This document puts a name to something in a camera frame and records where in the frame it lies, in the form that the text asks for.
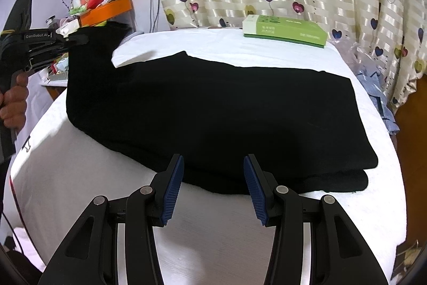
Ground green flat box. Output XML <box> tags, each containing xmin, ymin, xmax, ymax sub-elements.
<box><xmin>242</xmin><ymin>14</ymin><xmax>327</xmax><ymax>48</ymax></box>

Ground blue denim clothing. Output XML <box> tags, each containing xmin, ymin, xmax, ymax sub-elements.
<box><xmin>356</xmin><ymin>68</ymin><xmax>400</xmax><ymax>135</ymax></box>

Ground black pants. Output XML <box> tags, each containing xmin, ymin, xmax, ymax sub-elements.
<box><xmin>66</xmin><ymin>22</ymin><xmax>378</xmax><ymax>194</ymax></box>

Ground orange box lid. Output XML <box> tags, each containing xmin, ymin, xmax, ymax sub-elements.
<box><xmin>79</xmin><ymin>0</ymin><xmax>132</xmax><ymax>27</ymax></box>

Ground white towel bed cover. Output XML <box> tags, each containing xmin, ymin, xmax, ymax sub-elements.
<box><xmin>7</xmin><ymin>29</ymin><xmax>407</xmax><ymax>284</ymax></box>

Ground person's left hand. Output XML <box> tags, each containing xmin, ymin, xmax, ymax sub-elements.
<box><xmin>1</xmin><ymin>72</ymin><xmax>29</xmax><ymax>133</ymax></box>

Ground black hanging cables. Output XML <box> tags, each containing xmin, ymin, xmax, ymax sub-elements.
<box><xmin>149</xmin><ymin>0</ymin><xmax>161</xmax><ymax>34</ymax></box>

